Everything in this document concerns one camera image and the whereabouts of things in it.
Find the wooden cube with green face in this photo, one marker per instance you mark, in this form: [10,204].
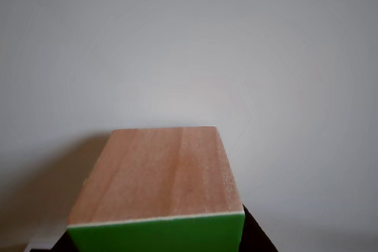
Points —
[156,181]

